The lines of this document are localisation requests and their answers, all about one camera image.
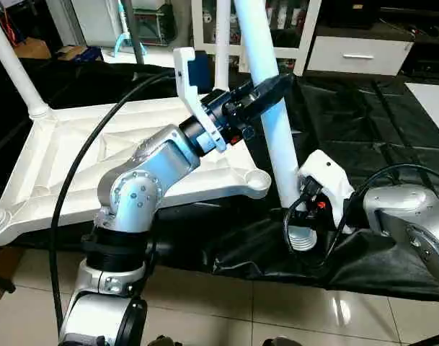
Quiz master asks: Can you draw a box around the white plastic table top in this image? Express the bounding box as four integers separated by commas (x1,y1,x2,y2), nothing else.
0,97,273,247

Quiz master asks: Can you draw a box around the blue cardboard box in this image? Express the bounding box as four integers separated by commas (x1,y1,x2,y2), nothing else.
59,45,105,63

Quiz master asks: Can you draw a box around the dark robot right foot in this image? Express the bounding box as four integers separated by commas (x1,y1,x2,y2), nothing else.
261,337,303,346

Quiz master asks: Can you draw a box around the grey metal pole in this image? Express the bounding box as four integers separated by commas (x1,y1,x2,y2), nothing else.
125,0,148,66

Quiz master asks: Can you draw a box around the black work mat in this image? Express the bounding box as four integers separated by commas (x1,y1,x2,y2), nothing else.
0,58,439,303

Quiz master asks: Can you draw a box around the white sheet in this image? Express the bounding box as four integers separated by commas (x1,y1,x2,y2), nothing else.
405,81,439,125

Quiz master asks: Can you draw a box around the white glass-door cabinet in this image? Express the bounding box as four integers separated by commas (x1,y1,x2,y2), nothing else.
190,0,324,76

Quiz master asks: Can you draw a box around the red wire bundle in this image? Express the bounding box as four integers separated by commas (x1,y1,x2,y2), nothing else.
0,4,22,45

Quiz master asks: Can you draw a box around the white low drawer unit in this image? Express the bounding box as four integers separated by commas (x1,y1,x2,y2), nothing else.
306,35,414,76

